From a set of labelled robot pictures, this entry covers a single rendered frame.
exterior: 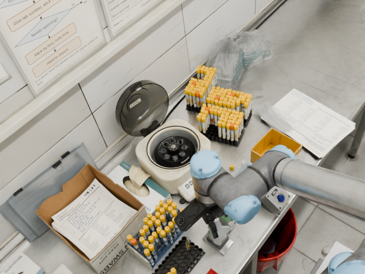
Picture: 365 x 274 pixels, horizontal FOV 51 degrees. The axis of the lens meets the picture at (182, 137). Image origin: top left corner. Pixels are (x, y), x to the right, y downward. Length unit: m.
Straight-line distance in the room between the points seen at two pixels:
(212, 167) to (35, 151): 0.64
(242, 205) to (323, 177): 0.18
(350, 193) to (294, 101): 0.95
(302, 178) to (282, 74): 1.03
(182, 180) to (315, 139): 0.55
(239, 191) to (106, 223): 0.61
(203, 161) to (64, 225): 0.66
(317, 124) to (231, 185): 0.78
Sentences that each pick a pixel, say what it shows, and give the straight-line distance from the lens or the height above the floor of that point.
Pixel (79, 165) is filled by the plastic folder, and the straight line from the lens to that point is 1.42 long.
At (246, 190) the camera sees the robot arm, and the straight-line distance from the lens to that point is 0.90.
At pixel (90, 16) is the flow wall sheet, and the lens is 1.24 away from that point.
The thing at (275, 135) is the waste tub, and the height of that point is 0.95.
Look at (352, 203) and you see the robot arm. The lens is 0.77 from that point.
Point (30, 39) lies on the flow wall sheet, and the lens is 1.13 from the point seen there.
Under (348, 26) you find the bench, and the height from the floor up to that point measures 0.88.
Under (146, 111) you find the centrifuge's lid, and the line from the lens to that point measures 1.51.
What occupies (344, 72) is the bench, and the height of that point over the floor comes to 0.87.
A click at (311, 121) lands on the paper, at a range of 1.62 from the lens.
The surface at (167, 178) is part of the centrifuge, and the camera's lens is 1.34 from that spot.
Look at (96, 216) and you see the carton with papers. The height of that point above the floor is 0.94.
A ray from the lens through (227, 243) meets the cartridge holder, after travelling 1.32.
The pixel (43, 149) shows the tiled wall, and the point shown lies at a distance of 1.34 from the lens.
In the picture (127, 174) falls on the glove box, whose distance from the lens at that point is 1.44.
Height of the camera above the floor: 2.10
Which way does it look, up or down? 51 degrees down
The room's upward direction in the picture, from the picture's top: 11 degrees counter-clockwise
